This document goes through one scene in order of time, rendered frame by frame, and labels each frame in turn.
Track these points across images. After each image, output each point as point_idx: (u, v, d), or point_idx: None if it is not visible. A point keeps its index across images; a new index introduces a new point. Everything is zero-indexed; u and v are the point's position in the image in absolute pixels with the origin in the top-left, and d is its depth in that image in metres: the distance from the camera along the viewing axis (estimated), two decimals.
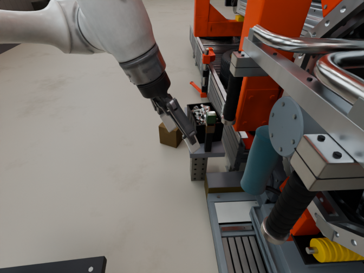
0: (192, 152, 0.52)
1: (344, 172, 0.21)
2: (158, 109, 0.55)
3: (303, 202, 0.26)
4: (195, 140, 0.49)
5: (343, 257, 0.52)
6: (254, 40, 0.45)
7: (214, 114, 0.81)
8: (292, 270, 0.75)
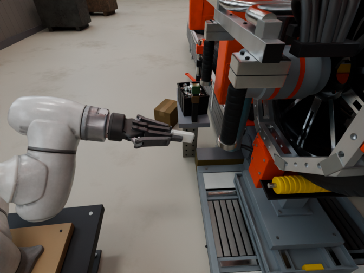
0: (192, 132, 0.58)
1: (252, 70, 0.33)
2: (154, 130, 0.54)
3: (236, 103, 0.38)
4: None
5: (296, 188, 0.63)
6: (220, 8, 0.57)
7: (198, 85, 0.92)
8: (264, 218, 0.87)
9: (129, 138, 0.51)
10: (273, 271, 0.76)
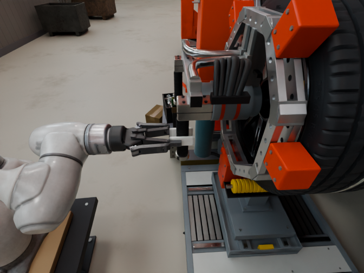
0: (191, 145, 0.57)
1: (187, 110, 0.49)
2: (153, 137, 0.59)
3: (182, 129, 0.54)
4: (178, 143, 0.54)
5: (247, 188, 0.80)
6: None
7: None
8: (232, 214, 1.03)
9: (132, 129, 0.60)
10: (233, 250, 0.95)
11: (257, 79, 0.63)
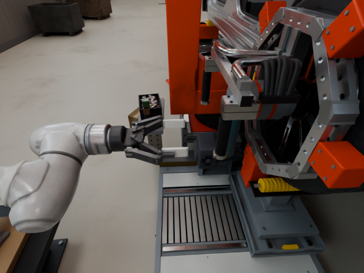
0: (185, 156, 0.53)
1: (234, 109, 0.50)
2: (151, 131, 0.61)
3: (225, 129, 0.55)
4: (171, 154, 0.51)
5: (276, 187, 0.80)
6: (215, 49, 0.74)
7: (147, 99, 1.10)
8: (254, 213, 1.04)
9: (131, 130, 0.60)
10: (258, 250, 0.95)
11: None
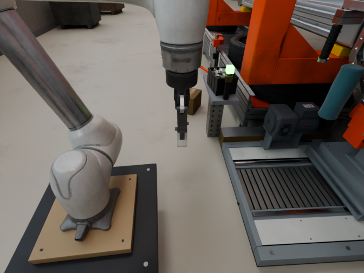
0: (177, 145, 0.59)
1: None
2: None
3: None
4: (184, 137, 0.55)
5: None
6: None
7: (232, 66, 1.10)
8: (355, 177, 1.04)
9: None
10: None
11: None
